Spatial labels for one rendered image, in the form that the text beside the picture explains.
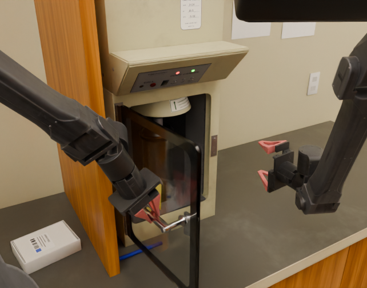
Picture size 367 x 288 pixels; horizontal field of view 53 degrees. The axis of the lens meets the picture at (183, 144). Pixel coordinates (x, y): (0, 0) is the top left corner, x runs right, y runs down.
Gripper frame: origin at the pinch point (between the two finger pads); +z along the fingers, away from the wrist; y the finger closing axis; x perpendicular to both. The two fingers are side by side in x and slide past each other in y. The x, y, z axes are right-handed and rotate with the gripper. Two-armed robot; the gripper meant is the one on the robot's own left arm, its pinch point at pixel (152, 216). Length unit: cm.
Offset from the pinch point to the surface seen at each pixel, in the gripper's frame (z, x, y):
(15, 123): -9, -67, 10
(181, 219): 1.2, 5.4, -3.8
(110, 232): 8.5, -14.3, 8.9
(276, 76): 40, -57, -93
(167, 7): -28.5, -20.4, -34.1
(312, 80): 55, -54, -113
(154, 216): -0.9, 1.3, -0.1
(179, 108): -2.4, -22.4, -26.4
